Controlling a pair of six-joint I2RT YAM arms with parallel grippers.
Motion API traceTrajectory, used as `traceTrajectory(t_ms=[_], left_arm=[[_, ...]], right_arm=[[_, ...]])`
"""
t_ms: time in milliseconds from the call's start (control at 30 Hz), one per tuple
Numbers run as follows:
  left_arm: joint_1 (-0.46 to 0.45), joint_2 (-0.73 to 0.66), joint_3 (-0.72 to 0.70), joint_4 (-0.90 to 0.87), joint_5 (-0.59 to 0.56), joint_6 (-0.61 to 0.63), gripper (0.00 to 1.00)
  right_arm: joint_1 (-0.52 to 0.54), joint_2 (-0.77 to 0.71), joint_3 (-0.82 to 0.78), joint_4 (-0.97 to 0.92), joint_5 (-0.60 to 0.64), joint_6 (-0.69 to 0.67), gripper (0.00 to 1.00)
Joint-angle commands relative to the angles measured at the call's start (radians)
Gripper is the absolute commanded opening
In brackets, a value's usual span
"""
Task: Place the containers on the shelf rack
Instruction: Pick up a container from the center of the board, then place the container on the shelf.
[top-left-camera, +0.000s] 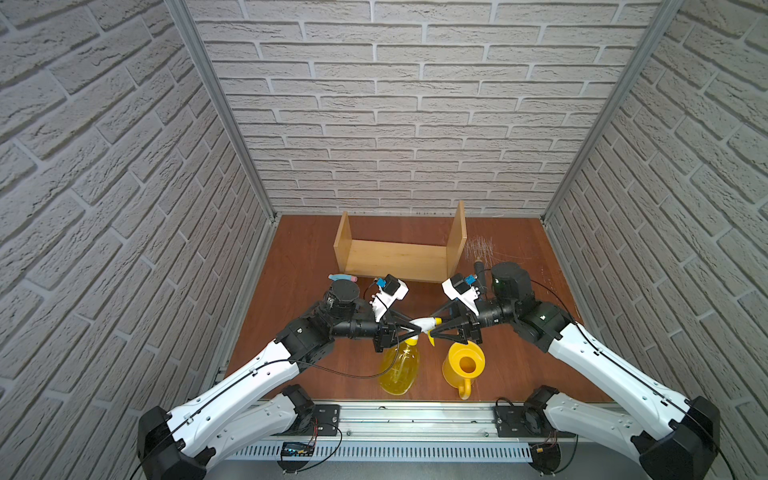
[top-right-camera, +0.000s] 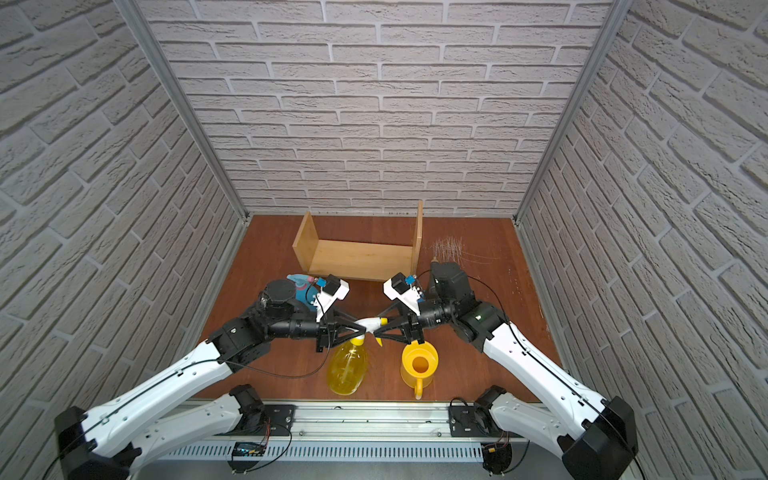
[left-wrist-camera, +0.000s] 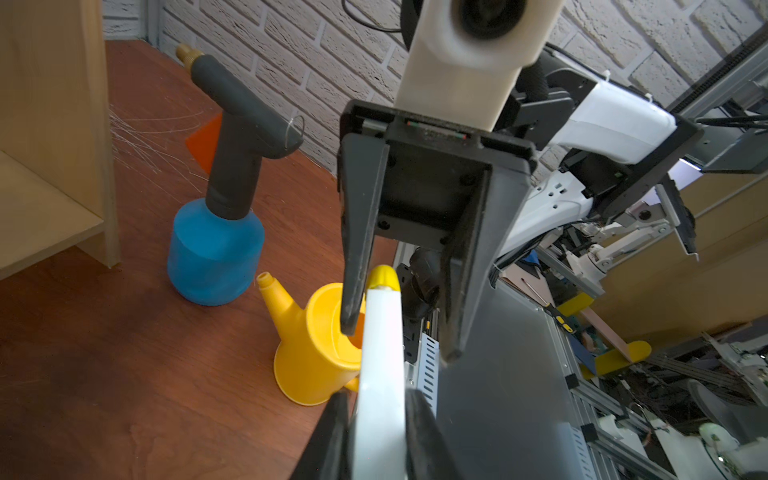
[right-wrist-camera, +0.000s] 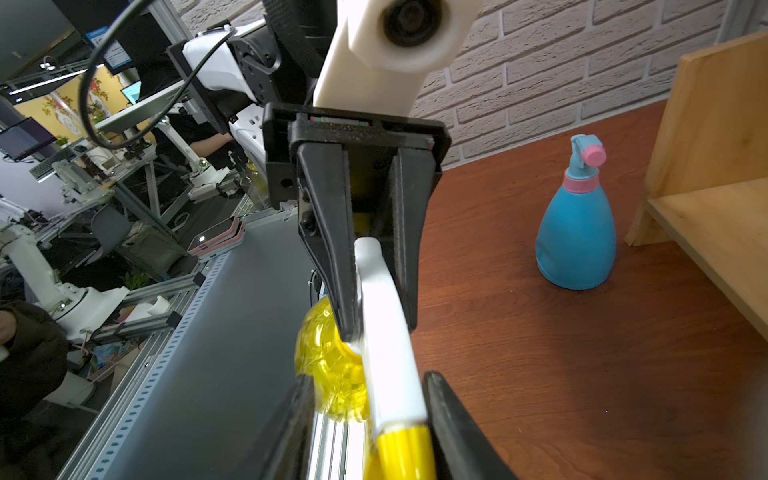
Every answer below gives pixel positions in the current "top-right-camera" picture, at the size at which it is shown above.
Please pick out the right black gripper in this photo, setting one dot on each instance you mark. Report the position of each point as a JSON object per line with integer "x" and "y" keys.
{"x": 407, "y": 330}

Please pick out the light blue pink spray bottle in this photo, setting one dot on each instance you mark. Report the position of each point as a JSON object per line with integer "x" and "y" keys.
{"x": 306, "y": 290}

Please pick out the corner aluminium post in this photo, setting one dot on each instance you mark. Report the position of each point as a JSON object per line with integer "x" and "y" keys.
{"x": 613, "y": 21}
{"x": 150, "y": 46}

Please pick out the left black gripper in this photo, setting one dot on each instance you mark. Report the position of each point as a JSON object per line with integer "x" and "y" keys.
{"x": 324, "y": 333}

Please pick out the yellow watering can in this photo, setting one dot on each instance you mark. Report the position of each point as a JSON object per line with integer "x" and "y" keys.
{"x": 419, "y": 363}

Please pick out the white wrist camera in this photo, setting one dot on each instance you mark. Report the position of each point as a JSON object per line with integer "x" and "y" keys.
{"x": 328, "y": 290}
{"x": 406, "y": 290}

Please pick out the left corner aluminium post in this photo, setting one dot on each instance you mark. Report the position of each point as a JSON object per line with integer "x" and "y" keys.
{"x": 150, "y": 46}

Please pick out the wooden shelf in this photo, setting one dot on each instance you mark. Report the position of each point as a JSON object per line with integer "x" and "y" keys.
{"x": 355, "y": 260}

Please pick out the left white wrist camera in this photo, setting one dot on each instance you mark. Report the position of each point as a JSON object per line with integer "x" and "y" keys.
{"x": 328, "y": 290}

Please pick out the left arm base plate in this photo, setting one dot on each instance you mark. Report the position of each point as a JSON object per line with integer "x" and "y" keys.
{"x": 273, "y": 419}

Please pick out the yellow spray bottle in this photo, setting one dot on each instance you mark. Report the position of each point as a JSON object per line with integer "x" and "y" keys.
{"x": 349, "y": 363}

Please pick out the right round black connector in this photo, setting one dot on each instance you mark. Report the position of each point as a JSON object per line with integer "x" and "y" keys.
{"x": 496, "y": 458}

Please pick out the right corner aluminium post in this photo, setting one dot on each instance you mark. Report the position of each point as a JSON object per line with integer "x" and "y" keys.
{"x": 613, "y": 21}

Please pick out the left green circuit board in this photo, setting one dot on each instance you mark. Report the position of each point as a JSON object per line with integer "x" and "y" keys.
{"x": 248, "y": 449}

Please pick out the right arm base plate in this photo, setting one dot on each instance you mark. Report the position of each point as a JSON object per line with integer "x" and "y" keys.
{"x": 470, "y": 421}

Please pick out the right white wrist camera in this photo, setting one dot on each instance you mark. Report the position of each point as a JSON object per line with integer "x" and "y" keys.
{"x": 406, "y": 290}

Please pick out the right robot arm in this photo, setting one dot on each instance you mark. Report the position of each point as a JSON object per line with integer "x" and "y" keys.
{"x": 594, "y": 437}

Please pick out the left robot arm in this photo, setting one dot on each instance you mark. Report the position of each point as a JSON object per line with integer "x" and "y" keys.
{"x": 85, "y": 450}

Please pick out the aluminium front rail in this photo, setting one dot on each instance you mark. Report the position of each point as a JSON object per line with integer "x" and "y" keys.
{"x": 344, "y": 421}

